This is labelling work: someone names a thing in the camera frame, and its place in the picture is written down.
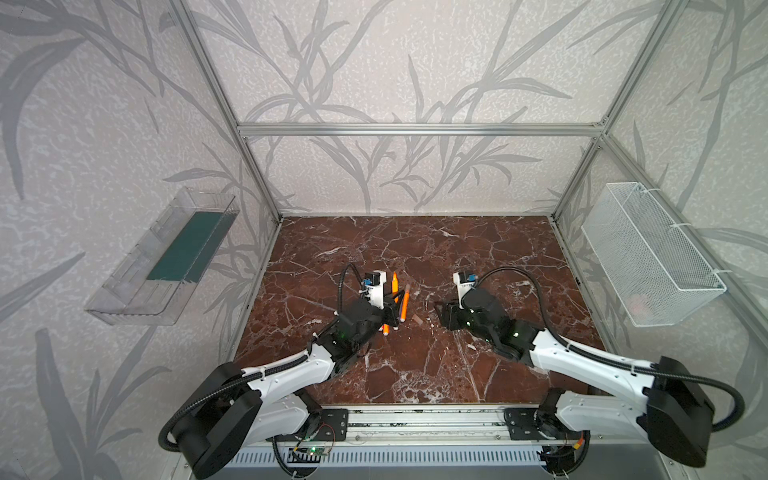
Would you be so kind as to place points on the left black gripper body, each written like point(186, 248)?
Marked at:
point(387, 306)

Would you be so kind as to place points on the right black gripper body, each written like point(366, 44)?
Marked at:
point(452, 312)

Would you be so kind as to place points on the orange marker diagonal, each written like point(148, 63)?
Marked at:
point(394, 287)

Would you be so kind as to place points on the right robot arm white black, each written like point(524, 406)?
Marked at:
point(660, 402)

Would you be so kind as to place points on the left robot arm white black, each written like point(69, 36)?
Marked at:
point(235, 406)

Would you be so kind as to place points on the green circuit board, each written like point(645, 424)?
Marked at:
point(311, 453)

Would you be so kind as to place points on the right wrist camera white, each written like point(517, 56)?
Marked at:
point(464, 282)

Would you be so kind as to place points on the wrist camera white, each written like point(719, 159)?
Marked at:
point(374, 288)
point(464, 282)

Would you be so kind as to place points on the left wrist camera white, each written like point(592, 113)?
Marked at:
point(374, 288)

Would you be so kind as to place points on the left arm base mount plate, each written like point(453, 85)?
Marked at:
point(325, 425)

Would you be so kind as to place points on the aluminium front rail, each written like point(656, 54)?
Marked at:
point(420, 426)

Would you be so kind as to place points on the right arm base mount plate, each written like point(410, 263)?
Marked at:
point(528, 423)

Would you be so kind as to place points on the white wire mesh basket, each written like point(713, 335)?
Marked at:
point(657, 273)

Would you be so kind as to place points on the clear plastic wall tray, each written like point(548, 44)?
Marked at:
point(155, 281)

